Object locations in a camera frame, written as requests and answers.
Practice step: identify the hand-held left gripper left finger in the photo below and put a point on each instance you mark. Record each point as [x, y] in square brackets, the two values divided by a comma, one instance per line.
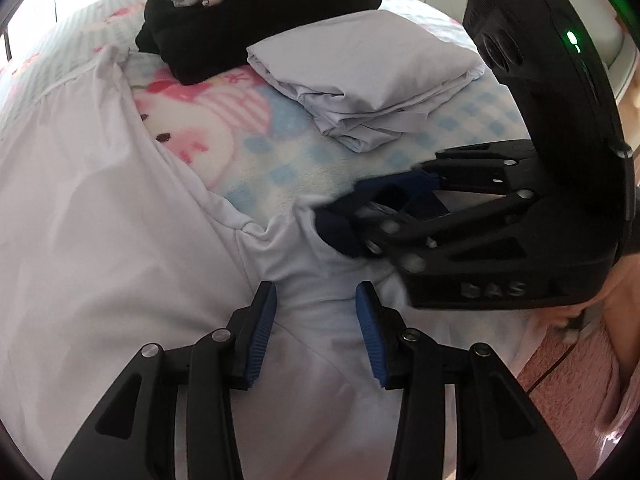
[262, 332]

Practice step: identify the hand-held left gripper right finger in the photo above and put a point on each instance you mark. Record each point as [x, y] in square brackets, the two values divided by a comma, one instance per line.
[370, 335]

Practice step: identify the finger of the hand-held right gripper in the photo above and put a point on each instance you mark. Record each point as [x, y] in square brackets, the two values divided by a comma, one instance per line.
[395, 232]
[395, 190]

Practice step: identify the white shirt with navy trim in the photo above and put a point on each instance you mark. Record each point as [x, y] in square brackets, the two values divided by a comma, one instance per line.
[100, 210]

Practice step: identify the person's right hand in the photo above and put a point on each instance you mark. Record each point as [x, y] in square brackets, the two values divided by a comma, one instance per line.
[565, 317]

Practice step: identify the blue checkered cartoon blanket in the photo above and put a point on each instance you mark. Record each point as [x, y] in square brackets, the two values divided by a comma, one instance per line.
[280, 160]

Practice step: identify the pale lilac folded shirt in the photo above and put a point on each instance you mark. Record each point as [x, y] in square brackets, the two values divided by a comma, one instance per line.
[360, 75]

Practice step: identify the black folded sweater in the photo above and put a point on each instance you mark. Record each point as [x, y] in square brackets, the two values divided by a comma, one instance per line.
[250, 25]

